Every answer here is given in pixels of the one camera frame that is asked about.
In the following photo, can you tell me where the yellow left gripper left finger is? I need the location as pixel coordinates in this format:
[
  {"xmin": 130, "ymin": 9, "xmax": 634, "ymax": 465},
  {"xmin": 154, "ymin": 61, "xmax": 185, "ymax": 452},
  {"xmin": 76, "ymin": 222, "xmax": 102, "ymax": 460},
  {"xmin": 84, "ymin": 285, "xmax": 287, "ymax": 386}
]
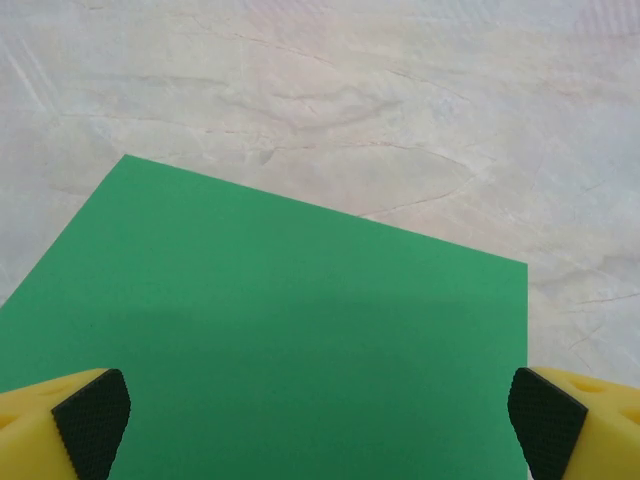
[{"xmin": 0, "ymin": 368, "xmax": 132, "ymax": 480}]

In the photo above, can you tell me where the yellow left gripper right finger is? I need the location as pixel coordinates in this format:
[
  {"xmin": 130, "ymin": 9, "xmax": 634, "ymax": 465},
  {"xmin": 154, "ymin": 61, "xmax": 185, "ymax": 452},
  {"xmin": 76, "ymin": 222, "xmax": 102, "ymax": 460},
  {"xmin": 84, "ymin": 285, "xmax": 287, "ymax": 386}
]
[{"xmin": 507, "ymin": 366, "xmax": 640, "ymax": 480}]

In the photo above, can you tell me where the green cloth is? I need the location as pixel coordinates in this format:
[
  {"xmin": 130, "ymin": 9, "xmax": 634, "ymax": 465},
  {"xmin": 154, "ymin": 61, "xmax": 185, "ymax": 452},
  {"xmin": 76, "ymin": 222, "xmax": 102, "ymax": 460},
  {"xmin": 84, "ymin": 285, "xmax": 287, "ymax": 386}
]
[{"xmin": 0, "ymin": 153, "xmax": 530, "ymax": 480}]

